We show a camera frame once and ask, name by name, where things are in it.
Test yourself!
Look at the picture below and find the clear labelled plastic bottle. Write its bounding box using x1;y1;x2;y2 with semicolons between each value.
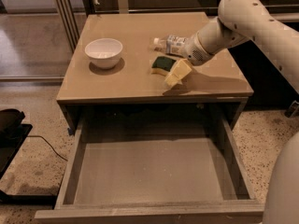
153;35;187;56

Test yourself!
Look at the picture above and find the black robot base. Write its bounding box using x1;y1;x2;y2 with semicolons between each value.
0;109;56;205

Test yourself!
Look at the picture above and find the metal railing frame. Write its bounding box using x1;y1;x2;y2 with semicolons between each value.
50;0;299;53

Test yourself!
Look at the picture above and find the open grey top drawer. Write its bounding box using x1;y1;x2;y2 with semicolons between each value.
36;105;263;224

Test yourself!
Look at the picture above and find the black floor cable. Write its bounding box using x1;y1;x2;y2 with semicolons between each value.
27;134;69;162

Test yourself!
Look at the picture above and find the white bowl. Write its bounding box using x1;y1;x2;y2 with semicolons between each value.
85;38;123;69

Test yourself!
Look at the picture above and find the beige drawer cabinet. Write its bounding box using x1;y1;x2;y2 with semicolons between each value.
57;12;253;130

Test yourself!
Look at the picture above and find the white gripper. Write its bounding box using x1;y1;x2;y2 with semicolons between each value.
164;35;213;88

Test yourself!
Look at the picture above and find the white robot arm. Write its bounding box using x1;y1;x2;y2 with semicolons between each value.
175;0;299;224

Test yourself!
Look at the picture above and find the green and yellow sponge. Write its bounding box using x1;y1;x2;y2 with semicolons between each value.
151;56;176;76

